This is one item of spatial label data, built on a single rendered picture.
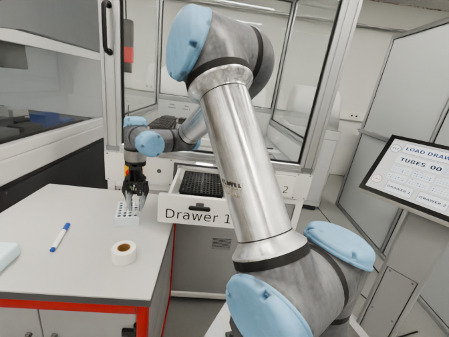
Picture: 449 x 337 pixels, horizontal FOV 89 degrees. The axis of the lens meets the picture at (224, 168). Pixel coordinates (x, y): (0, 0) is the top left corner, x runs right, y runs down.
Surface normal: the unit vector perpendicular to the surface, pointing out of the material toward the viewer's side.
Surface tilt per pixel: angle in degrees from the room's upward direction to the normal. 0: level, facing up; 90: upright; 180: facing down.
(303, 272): 53
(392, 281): 90
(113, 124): 90
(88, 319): 90
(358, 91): 90
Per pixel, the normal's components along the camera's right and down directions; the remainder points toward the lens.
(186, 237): 0.04, 0.35
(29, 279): 0.14, -0.93
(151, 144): 0.62, 0.34
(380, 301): -0.77, 0.11
